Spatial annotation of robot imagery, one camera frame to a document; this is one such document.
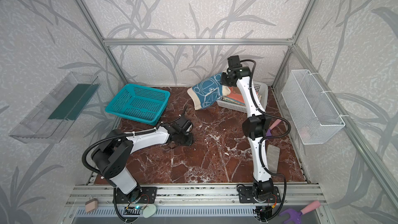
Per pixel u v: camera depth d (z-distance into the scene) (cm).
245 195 73
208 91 101
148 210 69
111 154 46
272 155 84
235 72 67
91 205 70
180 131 71
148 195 73
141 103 111
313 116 62
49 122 64
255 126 60
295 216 69
